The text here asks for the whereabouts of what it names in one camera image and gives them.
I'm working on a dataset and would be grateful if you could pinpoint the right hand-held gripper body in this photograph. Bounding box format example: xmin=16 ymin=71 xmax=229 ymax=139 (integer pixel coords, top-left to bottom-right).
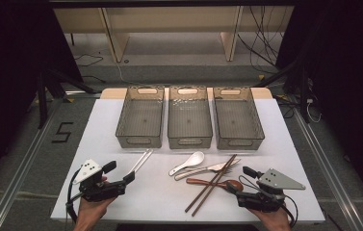
xmin=236 ymin=167 xmax=307 ymax=214

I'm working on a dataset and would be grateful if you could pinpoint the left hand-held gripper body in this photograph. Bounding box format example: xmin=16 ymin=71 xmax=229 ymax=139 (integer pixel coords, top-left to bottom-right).
xmin=72 ymin=159 xmax=127 ymax=203

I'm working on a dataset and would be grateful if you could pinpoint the silver metal chopstick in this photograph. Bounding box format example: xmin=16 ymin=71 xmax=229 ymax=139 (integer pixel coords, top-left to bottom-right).
xmin=132 ymin=149 xmax=154 ymax=176
xmin=128 ymin=148 xmax=150 ymax=176

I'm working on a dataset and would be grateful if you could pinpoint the brown wooden spoon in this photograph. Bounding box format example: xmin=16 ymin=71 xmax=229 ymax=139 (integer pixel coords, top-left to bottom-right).
xmin=186 ymin=177 xmax=245 ymax=193

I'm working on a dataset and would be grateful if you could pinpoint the white ceramic spoon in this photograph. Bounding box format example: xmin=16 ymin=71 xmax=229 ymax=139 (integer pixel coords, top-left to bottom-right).
xmin=169 ymin=151 xmax=206 ymax=177

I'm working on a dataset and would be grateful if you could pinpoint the translucent grey plastic bin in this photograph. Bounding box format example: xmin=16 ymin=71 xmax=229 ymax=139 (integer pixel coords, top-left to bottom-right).
xmin=212 ymin=86 xmax=266 ymax=151
xmin=168 ymin=86 xmax=214 ymax=150
xmin=115 ymin=86 xmax=166 ymax=149

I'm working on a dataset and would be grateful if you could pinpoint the person's right hand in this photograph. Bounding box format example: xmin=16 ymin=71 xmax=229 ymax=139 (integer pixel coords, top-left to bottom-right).
xmin=247 ymin=205 xmax=292 ymax=230

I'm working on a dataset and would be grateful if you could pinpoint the person's left hand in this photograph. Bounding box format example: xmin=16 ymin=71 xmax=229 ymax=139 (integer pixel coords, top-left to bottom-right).
xmin=76 ymin=195 xmax=117 ymax=223

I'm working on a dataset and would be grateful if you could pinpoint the white table mat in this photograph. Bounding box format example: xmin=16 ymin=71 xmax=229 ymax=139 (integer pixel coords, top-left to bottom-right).
xmin=50 ymin=97 xmax=326 ymax=224

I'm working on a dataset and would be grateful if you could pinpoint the black tripod stand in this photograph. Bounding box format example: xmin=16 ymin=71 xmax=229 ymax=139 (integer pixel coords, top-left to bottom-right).
xmin=36 ymin=68 xmax=98 ymax=129

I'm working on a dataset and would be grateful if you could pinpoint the black metal stand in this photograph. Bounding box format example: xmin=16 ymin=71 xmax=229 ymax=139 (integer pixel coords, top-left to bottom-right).
xmin=254 ymin=54 xmax=312 ymax=124

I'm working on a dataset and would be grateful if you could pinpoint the dark curtain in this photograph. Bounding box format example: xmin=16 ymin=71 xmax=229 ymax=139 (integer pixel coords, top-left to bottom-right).
xmin=276 ymin=0 xmax=363 ymax=206
xmin=0 ymin=0 xmax=84 ymax=193

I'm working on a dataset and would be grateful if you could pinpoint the beige wooden desk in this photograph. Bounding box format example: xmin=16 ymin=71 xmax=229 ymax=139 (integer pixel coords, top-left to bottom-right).
xmin=53 ymin=5 xmax=296 ymax=64

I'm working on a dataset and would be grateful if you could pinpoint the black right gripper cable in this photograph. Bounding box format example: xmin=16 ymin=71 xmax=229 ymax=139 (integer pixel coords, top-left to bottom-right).
xmin=238 ymin=174 xmax=299 ymax=227

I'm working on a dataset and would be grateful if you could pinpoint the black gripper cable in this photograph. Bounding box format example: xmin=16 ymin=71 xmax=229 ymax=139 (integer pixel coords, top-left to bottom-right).
xmin=65 ymin=167 xmax=84 ymax=222
xmin=238 ymin=174 xmax=299 ymax=227

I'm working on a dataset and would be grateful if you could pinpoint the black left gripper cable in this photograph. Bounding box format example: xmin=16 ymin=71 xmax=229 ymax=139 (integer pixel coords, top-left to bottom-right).
xmin=65 ymin=167 xmax=84 ymax=222

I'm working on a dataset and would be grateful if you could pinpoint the aluminium floor rail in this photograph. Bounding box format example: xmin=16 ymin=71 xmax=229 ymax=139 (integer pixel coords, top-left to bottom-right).
xmin=293 ymin=107 xmax=363 ymax=231
xmin=0 ymin=90 xmax=102 ymax=231

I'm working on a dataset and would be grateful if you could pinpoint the white looped cable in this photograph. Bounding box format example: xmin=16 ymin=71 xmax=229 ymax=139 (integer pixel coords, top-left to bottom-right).
xmin=306 ymin=98 xmax=323 ymax=123

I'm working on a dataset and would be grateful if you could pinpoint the white floor cable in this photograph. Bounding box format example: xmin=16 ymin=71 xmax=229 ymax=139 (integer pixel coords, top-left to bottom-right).
xmin=115 ymin=62 xmax=139 ymax=86

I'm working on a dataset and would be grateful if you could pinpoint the black floor cable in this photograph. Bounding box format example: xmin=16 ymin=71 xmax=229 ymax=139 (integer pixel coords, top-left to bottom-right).
xmin=73 ymin=53 xmax=108 ymax=85

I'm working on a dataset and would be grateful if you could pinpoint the bundle of black hanging cables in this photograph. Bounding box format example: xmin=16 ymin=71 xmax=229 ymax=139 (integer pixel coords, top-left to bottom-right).
xmin=236 ymin=5 xmax=286 ymax=70

